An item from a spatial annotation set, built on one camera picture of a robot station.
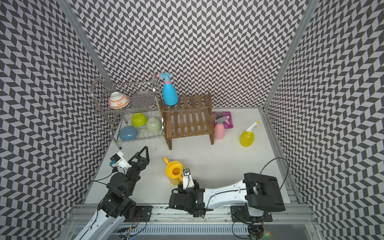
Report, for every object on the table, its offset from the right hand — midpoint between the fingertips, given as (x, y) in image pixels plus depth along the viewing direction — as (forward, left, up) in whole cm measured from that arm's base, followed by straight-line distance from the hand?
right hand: (185, 184), depth 78 cm
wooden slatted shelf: (+39, -2, +9) cm, 41 cm away
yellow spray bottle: (+26, -37, +4) cm, 46 cm away
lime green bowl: (+40, +33, +6) cm, 53 cm away
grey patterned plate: (+38, +24, +26) cm, 52 cm away
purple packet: (+38, -27, +1) cm, 46 cm away
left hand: (+12, +20, +15) cm, 28 cm away
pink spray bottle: (+30, -20, +8) cm, 37 cm away
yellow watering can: (+4, +5, +7) cm, 10 cm away
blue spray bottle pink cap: (+37, +8, +29) cm, 48 cm away
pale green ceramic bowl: (+36, +22, +6) cm, 43 cm away
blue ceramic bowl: (+28, +37, +7) cm, 47 cm away
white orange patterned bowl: (+35, +36, +28) cm, 58 cm away
